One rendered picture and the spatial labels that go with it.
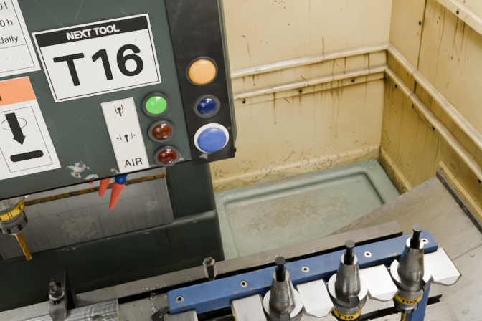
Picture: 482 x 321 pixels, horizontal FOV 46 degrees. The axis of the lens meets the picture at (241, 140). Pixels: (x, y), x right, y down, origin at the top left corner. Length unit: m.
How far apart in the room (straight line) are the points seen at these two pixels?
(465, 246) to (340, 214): 0.53
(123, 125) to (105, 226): 0.99
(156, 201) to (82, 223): 0.20
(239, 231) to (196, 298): 0.99
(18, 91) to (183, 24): 0.16
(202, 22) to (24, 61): 0.16
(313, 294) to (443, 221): 0.76
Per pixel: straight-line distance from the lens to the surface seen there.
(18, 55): 0.52
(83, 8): 0.50
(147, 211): 1.51
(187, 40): 0.52
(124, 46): 0.51
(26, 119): 0.56
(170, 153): 0.58
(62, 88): 0.53
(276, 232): 1.92
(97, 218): 1.51
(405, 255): 0.95
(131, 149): 0.57
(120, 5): 0.50
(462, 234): 1.62
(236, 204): 2.02
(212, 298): 0.95
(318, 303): 0.95
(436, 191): 1.72
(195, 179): 1.50
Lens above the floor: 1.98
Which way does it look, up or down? 37 degrees down
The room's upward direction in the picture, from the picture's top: 6 degrees counter-clockwise
